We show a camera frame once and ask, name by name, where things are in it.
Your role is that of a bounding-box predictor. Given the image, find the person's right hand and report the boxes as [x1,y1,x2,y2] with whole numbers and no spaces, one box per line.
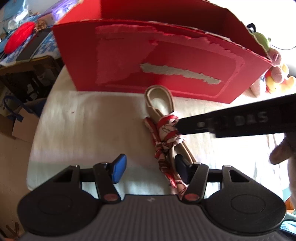
[269,132,295,207]

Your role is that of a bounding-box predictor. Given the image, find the black smartphone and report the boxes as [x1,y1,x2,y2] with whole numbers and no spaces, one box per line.
[16,29,51,62]

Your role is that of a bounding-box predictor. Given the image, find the yellow duck plush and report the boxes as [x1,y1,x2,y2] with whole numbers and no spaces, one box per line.
[265,64,295,94]

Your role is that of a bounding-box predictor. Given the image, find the beige strap with red scarf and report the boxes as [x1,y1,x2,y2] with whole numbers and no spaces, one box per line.
[143,84,197,200]

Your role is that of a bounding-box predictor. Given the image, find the purple tissue pack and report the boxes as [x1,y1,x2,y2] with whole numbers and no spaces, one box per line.
[39,0,78,26]

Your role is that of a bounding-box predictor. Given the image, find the pink pig plush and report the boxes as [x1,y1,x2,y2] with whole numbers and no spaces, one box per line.
[250,48,284,97]

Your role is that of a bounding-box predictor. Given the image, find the large red cardboard box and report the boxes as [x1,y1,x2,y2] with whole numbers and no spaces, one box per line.
[53,1,271,103]

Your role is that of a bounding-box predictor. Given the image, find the pale green bed sheet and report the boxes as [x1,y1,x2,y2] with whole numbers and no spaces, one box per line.
[27,68,290,196]

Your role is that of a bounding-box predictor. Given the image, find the green bug plush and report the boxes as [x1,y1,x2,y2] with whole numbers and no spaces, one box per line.
[247,23,270,52]

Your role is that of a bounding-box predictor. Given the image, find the blue checkered towel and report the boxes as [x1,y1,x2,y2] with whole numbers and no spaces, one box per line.
[1,26,61,67]

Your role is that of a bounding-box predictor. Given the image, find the cardboard boxes on floor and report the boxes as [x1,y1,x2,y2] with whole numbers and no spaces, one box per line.
[1,84,47,143]

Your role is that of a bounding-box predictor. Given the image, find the dark wooden side table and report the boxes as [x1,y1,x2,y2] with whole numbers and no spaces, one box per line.
[1,56,64,103]

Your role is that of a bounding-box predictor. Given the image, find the red glasses case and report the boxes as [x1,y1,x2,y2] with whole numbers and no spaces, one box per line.
[4,22,35,55]

